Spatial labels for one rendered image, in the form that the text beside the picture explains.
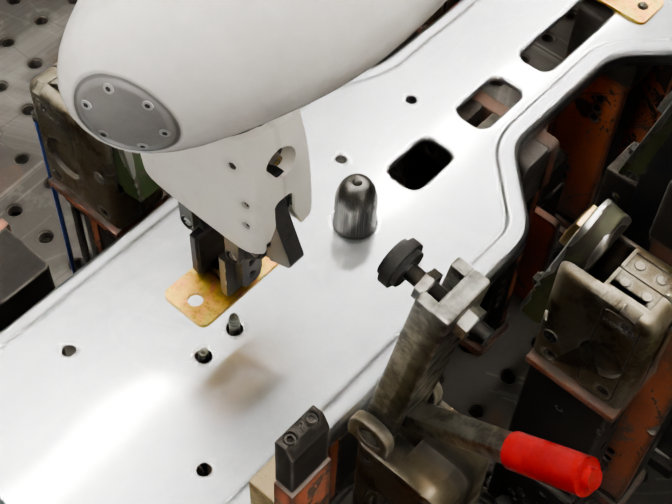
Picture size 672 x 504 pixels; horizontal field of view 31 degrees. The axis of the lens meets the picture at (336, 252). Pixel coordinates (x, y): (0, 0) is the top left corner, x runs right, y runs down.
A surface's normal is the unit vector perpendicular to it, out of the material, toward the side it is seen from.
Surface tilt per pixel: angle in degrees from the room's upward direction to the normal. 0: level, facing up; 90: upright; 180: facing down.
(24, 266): 0
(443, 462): 0
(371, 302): 0
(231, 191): 89
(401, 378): 90
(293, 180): 87
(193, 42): 73
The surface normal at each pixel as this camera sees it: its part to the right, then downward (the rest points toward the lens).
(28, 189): 0.03, -0.58
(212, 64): -0.19, 0.72
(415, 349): -0.66, 0.60
